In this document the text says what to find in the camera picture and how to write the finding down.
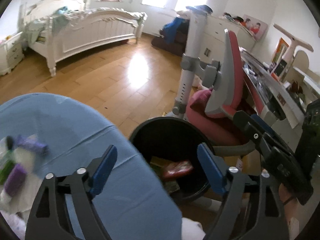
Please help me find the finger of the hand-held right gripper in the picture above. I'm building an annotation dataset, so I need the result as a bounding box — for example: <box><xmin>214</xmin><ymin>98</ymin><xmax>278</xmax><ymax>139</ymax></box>
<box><xmin>251</xmin><ymin>114</ymin><xmax>290</xmax><ymax>150</ymax></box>
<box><xmin>234</xmin><ymin>110</ymin><xmax>275</xmax><ymax>155</ymax></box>

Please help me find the red snack packet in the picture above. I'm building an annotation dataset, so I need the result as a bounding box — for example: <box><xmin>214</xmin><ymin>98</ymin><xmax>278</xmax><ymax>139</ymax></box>
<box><xmin>162</xmin><ymin>160</ymin><xmax>194</xmax><ymax>179</ymax></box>

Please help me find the white nightstand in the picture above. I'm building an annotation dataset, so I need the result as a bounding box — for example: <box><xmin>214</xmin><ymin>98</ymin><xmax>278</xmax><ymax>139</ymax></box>
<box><xmin>0</xmin><ymin>31</ymin><xmax>25</xmax><ymax>77</ymax></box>

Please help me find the person's right forearm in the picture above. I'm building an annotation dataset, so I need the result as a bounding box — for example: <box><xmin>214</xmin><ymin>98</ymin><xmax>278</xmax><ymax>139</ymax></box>
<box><xmin>279</xmin><ymin>184</ymin><xmax>304</xmax><ymax>230</ymax></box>

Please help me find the black trash bin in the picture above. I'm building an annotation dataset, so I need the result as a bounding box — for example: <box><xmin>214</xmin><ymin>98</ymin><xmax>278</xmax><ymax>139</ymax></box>
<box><xmin>129</xmin><ymin>116</ymin><xmax>215</xmax><ymax>204</ymax></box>

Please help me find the blue tablecloth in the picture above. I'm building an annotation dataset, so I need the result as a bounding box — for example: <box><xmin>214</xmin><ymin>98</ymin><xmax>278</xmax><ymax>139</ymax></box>
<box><xmin>0</xmin><ymin>93</ymin><xmax>183</xmax><ymax>240</ymax></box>

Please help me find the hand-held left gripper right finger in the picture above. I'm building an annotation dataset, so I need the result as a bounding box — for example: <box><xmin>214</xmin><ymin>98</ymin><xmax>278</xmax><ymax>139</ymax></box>
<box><xmin>197</xmin><ymin>143</ymin><xmax>285</xmax><ymax>240</ymax></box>

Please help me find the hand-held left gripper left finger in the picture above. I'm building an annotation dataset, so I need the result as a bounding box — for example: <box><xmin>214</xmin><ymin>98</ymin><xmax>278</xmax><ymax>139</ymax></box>
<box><xmin>25</xmin><ymin>144</ymin><xmax>118</xmax><ymax>240</ymax></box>

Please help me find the white mesh sponge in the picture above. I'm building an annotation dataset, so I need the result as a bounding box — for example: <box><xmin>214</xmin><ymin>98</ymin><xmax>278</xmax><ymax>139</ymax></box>
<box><xmin>0</xmin><ymin>175</ymin><xmax>40</xmax><ymax>213</ymax></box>

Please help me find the white study desk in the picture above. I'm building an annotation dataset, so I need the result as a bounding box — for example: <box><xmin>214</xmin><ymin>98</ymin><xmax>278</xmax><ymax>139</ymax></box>
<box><xmin>240</xmin><ymin>46</ymin><xmax>320</xmax><ymax>140</ymax></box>

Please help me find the pink grey desk chair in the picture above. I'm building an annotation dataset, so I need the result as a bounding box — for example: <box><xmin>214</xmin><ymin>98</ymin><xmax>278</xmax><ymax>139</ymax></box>
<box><xmin>171</xmin><ymin>6</ymin><xmax>267</xmax><ymax>160</ymax></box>

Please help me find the pile of clothes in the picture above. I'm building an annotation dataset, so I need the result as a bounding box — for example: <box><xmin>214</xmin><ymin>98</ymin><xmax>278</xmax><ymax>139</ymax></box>
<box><xmin>176</xmin><ymin>4</ymin><xmax>213</xmax><ymax>18</ymax></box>

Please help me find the white wooden bed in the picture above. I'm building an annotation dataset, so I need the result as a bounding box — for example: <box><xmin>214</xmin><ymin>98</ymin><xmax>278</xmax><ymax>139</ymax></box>
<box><xmin>21</xmin><ymin>0</ymin><xmax>148</xmax><ymax>77</ymax></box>

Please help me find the purple packet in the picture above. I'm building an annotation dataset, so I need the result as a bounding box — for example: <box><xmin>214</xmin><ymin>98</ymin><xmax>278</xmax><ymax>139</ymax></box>
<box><xmin>5</xmin><ymin>164</ymin><xmax>27</xmax><ymax>197</ymax></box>
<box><xmin>17</xmin><ymin>135</ymin><xmax>48</xmax><ymax>153</ymax></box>

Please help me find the green bedding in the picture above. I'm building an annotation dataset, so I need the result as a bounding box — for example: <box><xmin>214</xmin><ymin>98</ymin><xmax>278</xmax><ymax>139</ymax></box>
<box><xmin>25</xmin><ymin>6</ymin><xmax>140</xmax><ymax>43</ymax></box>

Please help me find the photo poster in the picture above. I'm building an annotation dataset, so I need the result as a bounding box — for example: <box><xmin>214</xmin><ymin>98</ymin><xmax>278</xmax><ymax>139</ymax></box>
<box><xmin>241</xmin><ymin>14</ymin><xmax>268</xmax><ymax>40</ymax></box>

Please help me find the white blurred packet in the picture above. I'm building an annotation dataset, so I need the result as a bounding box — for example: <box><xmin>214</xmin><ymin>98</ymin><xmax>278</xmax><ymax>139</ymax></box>
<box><xmin>12</xmin><ymin>147</ymin><xmax>38</xmax><ymax>175</ymax></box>

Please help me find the blue garment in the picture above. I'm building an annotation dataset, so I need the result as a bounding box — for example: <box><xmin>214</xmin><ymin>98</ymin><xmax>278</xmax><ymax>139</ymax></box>
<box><xmin>162</xmin><ymin>17</ymin><xmax>187</xmax><ymax>44</ymax></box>

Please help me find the green packet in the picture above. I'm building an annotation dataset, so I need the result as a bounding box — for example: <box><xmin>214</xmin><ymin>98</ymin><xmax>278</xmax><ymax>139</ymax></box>
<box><xmin>0</xmin><ymin>159</ymin><xmax>15</xmax><ymax>185</ymax></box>

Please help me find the white dresser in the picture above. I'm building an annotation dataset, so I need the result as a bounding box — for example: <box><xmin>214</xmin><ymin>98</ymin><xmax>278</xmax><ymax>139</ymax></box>
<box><xmin>201</xmin><ymin>15</ymin><xmax>258</xmax><ymax>58</ymax></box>

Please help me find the brown armchair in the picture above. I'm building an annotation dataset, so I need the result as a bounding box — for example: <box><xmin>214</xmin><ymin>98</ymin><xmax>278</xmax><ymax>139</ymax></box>
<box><xmin>152</xmin><ymin>22</ymin><xmax>190</xmax><ymax>58</ymax></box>

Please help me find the small black board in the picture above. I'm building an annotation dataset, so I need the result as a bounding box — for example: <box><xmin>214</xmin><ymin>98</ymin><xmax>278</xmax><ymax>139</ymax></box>
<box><xmin>271</xmin><ymin>59</ymin><xmax>288</xmax><ymax>77</ymax></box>

